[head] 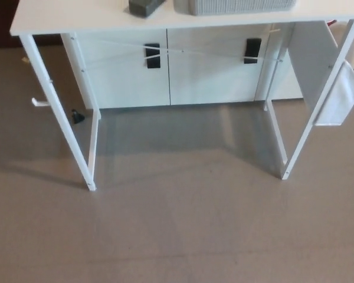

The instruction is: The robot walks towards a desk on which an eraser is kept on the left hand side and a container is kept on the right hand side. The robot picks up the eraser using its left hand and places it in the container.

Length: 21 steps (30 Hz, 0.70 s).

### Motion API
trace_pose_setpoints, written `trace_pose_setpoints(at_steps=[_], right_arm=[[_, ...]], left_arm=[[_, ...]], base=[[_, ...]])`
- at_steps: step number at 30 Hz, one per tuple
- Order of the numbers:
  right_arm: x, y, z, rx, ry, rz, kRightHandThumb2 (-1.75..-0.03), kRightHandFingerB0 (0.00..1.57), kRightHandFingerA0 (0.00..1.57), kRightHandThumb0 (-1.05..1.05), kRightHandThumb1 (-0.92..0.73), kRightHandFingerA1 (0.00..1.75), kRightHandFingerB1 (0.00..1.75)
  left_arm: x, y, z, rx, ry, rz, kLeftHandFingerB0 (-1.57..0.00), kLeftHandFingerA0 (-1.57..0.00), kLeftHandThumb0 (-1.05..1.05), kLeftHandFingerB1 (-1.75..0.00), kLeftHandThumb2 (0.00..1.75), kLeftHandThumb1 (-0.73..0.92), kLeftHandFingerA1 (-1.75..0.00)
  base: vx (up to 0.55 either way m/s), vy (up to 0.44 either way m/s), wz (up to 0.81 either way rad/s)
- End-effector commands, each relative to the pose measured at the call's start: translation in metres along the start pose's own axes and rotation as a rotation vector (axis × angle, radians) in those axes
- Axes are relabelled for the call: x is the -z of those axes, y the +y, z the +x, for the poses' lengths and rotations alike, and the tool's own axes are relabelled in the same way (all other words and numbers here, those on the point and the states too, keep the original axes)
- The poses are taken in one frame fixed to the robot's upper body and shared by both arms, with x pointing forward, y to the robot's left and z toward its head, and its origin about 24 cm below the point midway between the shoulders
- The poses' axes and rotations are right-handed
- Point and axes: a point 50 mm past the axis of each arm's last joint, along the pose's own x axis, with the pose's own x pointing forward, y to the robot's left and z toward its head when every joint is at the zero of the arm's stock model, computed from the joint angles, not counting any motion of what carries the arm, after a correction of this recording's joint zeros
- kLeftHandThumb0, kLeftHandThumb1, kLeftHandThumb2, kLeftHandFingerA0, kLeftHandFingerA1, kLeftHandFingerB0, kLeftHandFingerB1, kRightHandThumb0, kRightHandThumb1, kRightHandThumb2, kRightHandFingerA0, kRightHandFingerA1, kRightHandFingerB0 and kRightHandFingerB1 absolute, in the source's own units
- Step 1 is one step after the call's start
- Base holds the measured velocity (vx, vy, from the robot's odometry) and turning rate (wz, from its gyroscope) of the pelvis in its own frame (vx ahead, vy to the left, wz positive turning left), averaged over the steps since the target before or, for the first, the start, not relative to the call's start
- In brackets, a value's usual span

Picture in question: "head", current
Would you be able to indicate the white cabinet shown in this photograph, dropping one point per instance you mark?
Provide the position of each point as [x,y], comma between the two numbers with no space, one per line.
[209,82]

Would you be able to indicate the dark felt whiteboard eraser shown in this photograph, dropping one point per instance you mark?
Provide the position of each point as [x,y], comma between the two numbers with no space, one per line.
[144,7]

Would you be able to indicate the white desk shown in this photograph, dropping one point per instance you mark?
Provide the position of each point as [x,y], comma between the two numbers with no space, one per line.
[76,17]

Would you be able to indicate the white desk side hook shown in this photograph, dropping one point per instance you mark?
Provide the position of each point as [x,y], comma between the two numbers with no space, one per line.
[39,102]

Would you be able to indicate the grey perforated plastic basket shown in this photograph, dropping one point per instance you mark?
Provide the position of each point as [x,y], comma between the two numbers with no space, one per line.
[239,6]

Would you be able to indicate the black floor door stopper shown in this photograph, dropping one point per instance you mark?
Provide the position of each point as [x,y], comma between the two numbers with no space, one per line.
[77,118]

